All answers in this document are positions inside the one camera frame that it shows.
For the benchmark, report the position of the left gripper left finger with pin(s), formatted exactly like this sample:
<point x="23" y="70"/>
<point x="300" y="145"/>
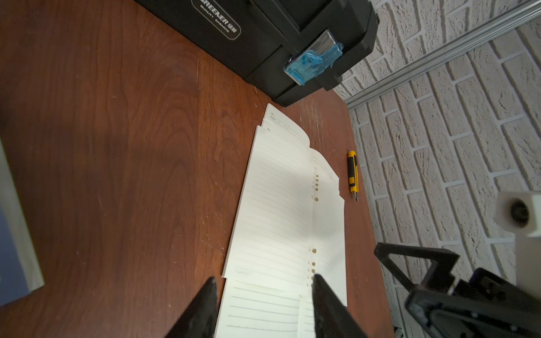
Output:
<point x="200" y="317"/>

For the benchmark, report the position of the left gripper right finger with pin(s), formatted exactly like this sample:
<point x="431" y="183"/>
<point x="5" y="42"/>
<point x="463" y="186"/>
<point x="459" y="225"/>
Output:
<point x="331" y="317"/>

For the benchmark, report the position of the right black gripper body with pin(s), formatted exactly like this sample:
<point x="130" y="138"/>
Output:
<point x="486" y="305"/>

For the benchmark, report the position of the green cover notebook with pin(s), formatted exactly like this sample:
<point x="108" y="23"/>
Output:
<point x="289" y="228"/>

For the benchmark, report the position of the purple cover notebook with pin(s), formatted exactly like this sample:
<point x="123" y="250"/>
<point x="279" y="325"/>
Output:
<point x="21" y="273"/>

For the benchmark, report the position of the open white lined notebook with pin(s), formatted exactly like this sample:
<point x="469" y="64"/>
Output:
<point x="304" y="139"/>

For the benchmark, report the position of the yellow utility knife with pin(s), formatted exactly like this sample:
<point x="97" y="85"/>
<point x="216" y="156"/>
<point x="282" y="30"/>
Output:
<point x="353" y="174"/>

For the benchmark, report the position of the black plastic toolbox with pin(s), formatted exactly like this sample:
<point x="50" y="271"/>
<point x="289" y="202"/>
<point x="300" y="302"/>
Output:
<point x="287" y="49"/>

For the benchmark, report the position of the right aluminium corner post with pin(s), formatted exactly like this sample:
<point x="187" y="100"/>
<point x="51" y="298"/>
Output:
<point x="490" y="30"/>

